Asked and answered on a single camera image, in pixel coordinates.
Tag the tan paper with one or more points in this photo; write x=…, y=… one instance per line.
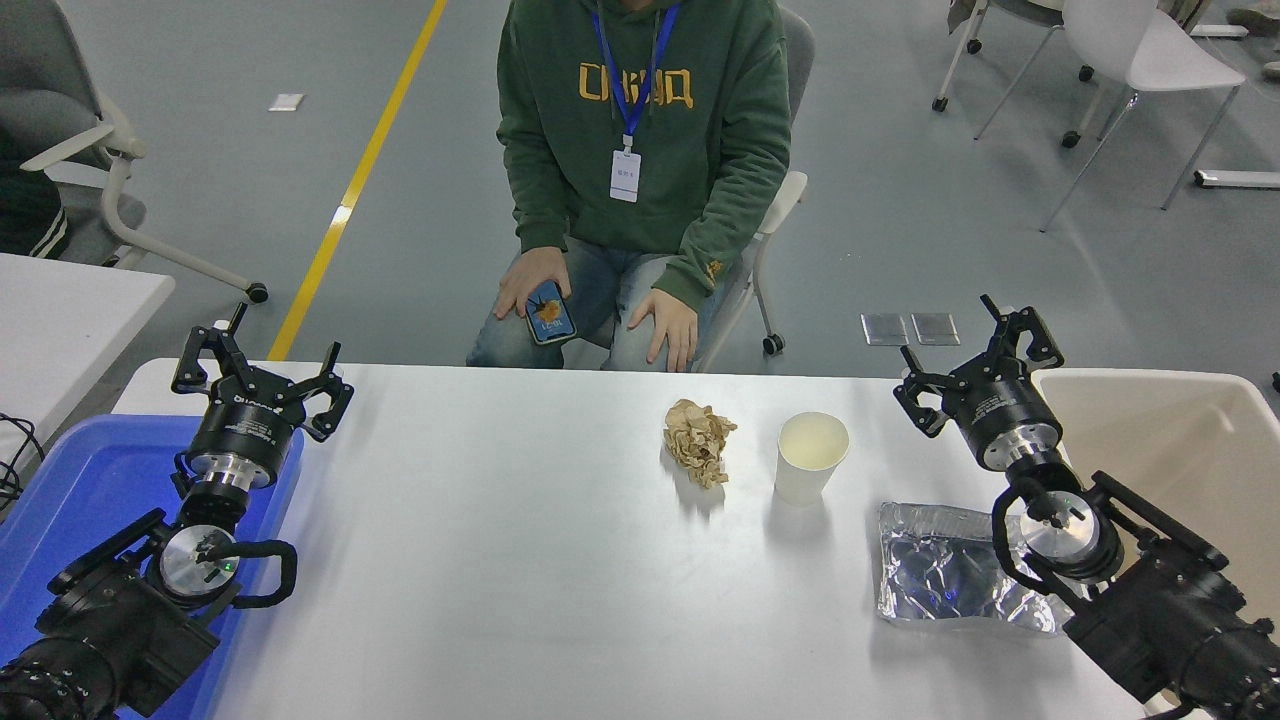
x=698, y=440

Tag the white paper cup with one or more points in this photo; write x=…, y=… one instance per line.
x=805, y=470

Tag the white chair with metal legs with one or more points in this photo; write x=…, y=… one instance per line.
x=1160, y=50

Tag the rolling chair with castors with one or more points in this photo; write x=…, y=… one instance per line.
x=1020, y=10

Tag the person's right hand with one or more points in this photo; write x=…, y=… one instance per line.
x=530, y=275

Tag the silver floor socket cover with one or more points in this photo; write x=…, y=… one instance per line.
x=885, y=329
x=935, y=329

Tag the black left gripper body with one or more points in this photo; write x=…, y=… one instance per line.
x=245, y=425

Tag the person's left hand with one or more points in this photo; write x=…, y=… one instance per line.
x=672, y=325

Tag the blue plastic tray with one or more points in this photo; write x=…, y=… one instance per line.
x=90, y=480

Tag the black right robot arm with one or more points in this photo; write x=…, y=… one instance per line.
x=1170, y=610

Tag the person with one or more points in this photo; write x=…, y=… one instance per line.
x=700, y=120
x=25, y=205

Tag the smartphone with blue case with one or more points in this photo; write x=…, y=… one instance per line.
x=552, y=318

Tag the large pale plastic bin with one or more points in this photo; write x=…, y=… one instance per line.
x=1190, y=450

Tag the silver foil tray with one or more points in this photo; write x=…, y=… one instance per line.
x=930, y=570

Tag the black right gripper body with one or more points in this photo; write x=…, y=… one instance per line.
x=1000, y=405

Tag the grey office chair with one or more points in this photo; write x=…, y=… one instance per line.
x=40, y=60

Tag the white floor bar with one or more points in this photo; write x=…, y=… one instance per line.
x=1240, y=179

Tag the white side table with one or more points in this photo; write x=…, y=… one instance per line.
x=60, y=320

